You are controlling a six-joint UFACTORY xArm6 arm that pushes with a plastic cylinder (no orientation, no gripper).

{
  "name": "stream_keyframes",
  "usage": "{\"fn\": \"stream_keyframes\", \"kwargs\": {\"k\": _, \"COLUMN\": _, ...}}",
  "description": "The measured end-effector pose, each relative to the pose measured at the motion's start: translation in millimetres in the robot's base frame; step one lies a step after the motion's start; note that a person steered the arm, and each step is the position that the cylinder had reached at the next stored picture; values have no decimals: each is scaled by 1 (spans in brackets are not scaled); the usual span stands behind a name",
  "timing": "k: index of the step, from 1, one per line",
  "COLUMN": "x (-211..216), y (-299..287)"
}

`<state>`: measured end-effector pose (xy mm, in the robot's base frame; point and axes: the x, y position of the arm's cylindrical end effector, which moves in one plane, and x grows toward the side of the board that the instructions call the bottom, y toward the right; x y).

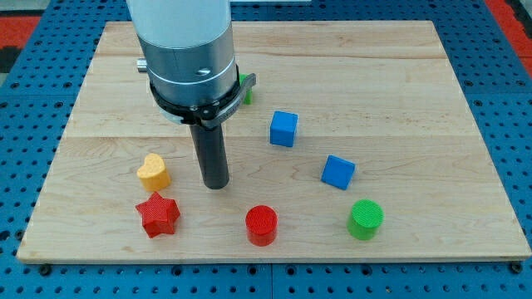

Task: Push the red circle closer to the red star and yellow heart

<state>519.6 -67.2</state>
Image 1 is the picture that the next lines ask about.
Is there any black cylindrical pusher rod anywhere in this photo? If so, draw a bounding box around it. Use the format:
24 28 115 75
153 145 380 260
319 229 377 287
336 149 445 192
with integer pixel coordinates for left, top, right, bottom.
190 125 229 189

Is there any wooden board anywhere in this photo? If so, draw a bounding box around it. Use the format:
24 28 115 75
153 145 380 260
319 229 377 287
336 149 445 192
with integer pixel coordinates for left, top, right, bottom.
17 21 531 264

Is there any blue cube block upper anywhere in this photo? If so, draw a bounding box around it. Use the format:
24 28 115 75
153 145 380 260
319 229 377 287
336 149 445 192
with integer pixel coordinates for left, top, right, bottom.
269 110 298 147

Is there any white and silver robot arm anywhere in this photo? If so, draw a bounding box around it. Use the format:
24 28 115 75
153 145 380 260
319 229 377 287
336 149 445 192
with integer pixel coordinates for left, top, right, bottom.
126 0 256 189

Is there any black clamp ring mount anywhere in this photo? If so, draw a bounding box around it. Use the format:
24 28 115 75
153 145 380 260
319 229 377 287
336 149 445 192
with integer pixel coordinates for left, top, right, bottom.
150 73 257 130

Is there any blue cube block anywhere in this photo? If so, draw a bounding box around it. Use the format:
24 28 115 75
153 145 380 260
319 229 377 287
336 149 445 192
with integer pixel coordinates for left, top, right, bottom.
321 155 356 190
269 110 298 147

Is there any red cylinder block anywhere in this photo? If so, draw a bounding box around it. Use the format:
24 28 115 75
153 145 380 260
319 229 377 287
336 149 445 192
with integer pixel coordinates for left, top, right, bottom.
245 205 278 247

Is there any red star block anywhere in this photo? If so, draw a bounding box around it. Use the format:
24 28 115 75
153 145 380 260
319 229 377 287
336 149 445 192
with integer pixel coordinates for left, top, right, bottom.
135 192 180 238

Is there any green cylinder block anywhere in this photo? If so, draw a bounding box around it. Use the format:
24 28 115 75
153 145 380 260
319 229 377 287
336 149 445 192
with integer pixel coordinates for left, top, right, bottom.
347 199 384 241

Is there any yellow heart block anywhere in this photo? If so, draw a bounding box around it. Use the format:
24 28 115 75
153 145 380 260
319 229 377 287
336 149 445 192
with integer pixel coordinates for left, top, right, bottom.
136 153 171 192

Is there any blue cube block lower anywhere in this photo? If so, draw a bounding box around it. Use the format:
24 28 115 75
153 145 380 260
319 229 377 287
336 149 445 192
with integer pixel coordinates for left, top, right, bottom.
321 155 356 190

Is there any green block behind arm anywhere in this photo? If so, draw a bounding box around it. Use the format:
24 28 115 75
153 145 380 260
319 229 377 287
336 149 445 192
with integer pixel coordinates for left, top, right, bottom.
239 74 253 105

